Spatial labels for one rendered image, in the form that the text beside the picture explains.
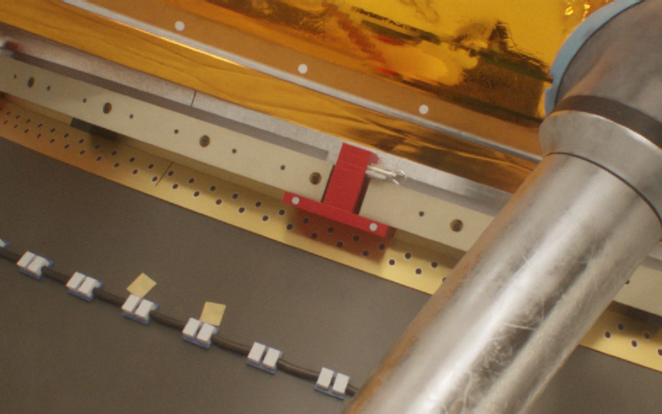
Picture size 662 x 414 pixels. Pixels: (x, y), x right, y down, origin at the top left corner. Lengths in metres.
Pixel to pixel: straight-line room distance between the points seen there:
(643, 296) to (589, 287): 0.61
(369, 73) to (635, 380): 0.47
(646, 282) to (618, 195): 0.60
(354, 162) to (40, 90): 0.48
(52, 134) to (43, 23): 0.20
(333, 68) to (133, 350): 0.41
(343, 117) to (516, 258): 0.68
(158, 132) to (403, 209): 0.32
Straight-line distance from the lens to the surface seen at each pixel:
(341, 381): 1.16
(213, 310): 1.22
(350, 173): 1.19
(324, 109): 1.29
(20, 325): 1.31
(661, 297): 1.27
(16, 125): 1.57
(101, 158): 1.40
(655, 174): 0.66
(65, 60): 1.53
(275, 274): 1.23
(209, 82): 1.30
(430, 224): 1.20
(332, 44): 1.29
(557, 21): 1.29
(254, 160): 1.24
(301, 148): 1.28
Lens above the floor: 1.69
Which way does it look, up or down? 1 degrees down
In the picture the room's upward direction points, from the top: 18 degrees clockwise
